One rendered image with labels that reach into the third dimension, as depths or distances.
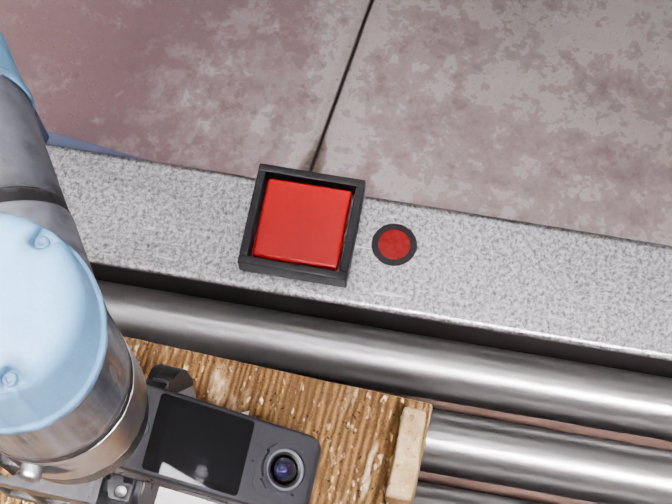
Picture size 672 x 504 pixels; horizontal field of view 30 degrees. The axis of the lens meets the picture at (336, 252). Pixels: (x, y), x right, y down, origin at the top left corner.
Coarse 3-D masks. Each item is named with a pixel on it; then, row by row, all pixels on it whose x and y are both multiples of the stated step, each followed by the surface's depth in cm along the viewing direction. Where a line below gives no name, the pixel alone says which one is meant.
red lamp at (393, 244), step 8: (392, 232) 88; (400, 232) 88; (384, 240) 88; (392, 240) 88; (400, 240) 88; (408, 240) 88; (384, 248) 88; (392, 248) 88; (400, 248) 88; (408, 248) 88; (392, 256) 87; (400, 256) 87
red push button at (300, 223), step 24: (288, 192) 88; (312, 192) 88; (336, 192) 88; (264, 216) 87; (288, 216) 87; (312, 216) 87; (336, 216) 87; (264, 240) 86; (288, 240) 86; (312, 240) 86; (336, 240) 86; (312, 264) 86; (336, 264) 86
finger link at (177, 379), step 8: (152, 368) 71; (160, 368) 71; (168, 368) 71; (176, 368) 72; (152, 376) 70; (160, 376) 70; (168, 376) 70; (176, 376) 70; (184, 376) 73; (168, 384) 69; (176, 384) 71; (184, 384) 73; (192, 384) 76
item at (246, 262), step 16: (272, 176) 89; (288, 176) 88; (304, 176) 88; (320, 176) 88; (336, 176) 88; (256, 192) 87; (352, 192) 89; (256, 208) 87; (352, 208) 87; (256, 224) 88; (352, 224) 86; (352, 240) 86; (240, 256) 86; (352, 256) 87; (256, 272) 87; (272, 272) 86; (288, 272) 86; (304, 272) 85; (320, 272) 85; (336, 272) 85
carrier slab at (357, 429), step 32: (160, 352) 83; (192, 352) 83; (224, 384) 82; (256, 384) 82; (288, 384) 82; (320, 384) 82; (256, 416) 81; (288, 416) 81; (320, 416) 81; (352, 416) 81; (384, 416) 81; (352, 448) 80; (384, 448) 80; (320, 480) 80; (352, 480) 80; (384, 480) 80
